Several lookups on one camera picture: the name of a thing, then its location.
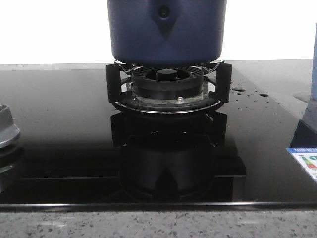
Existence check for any light blue ribbed cup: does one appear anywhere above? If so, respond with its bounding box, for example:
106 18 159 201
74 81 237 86
309 23 317 102

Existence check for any black pot support grate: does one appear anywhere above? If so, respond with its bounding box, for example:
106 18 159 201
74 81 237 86
105 60 233 115

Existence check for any dark blue pot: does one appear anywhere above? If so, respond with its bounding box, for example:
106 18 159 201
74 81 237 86
107 0 227 67

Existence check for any black gas burner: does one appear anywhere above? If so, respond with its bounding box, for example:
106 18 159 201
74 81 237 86
125 66 204 103

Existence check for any black glass cooktop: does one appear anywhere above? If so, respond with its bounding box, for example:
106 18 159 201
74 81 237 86
0 68 317 212

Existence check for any silver stove knob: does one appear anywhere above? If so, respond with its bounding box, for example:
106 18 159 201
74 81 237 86
0 105 20 148

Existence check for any energy rating sticker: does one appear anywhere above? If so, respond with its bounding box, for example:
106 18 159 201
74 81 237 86
286 147 317 183

